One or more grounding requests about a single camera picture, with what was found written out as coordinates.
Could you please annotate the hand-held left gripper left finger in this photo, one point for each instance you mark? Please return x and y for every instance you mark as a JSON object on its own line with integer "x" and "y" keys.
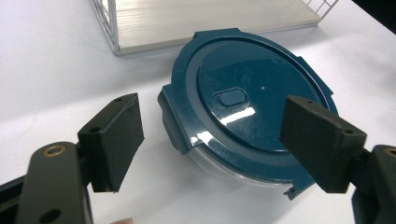
{"x": 115, "y": 141}

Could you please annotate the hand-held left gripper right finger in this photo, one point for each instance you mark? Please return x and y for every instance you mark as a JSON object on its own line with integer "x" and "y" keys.
{"x": 317, "y": 140}

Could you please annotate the round container with blue lid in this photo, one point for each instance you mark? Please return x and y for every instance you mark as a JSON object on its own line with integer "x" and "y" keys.
{"x": 246, "y": 102}

